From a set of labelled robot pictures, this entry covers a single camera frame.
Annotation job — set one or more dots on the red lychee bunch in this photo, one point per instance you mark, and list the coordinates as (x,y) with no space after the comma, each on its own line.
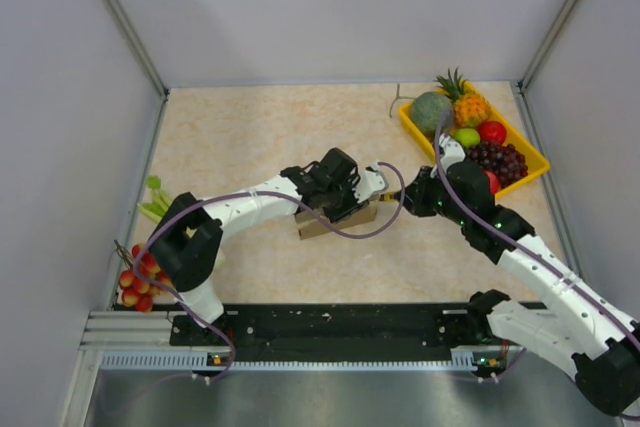
(135,292)

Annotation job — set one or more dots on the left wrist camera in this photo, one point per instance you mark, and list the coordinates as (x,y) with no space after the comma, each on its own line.
(372,183)

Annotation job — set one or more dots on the purple grape bunch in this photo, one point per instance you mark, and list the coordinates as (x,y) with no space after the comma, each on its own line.
(504,162)

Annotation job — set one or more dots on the white slotted cable duct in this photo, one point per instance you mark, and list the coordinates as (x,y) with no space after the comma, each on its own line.
(461,361)

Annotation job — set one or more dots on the green celery stalk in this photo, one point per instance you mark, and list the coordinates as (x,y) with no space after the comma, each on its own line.
(153,206)

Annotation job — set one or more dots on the red apple front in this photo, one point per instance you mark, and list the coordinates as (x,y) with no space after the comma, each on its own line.
(494,182)

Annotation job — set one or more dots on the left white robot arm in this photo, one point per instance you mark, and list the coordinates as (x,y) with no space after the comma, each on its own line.
(187,241)

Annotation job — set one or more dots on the yellow plastic tray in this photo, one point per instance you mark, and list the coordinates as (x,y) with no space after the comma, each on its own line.
(536,163)

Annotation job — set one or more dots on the pineapple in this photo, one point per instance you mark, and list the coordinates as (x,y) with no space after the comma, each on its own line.
(470,107)

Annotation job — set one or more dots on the red apple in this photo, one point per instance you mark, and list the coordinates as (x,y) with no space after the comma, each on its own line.
(494,182)
(493,131)

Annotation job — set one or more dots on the yellow utility knife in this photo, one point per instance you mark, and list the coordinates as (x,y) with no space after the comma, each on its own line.
(390,196)

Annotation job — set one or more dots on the green melon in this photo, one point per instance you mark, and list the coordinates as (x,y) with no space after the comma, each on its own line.
(428,110)

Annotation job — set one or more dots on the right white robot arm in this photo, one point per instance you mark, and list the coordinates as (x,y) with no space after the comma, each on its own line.
(588,338)

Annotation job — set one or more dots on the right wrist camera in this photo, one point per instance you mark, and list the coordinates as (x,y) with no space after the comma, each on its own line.
(450,151)

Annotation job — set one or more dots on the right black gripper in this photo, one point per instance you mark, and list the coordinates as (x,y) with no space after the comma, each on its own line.
(415,194)

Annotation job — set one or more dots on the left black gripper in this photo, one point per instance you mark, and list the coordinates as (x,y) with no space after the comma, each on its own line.
(352,205)

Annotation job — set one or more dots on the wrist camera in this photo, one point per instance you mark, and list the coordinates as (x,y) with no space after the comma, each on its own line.
(450,151)
(372,183)

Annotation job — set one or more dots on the light green lime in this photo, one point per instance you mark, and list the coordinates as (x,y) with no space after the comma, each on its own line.
(467,137)

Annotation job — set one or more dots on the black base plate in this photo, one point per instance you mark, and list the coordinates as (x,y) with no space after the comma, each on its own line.
(340,332)

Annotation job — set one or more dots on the brown cardboard express box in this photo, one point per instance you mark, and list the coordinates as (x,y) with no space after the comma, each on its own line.
(310,226)

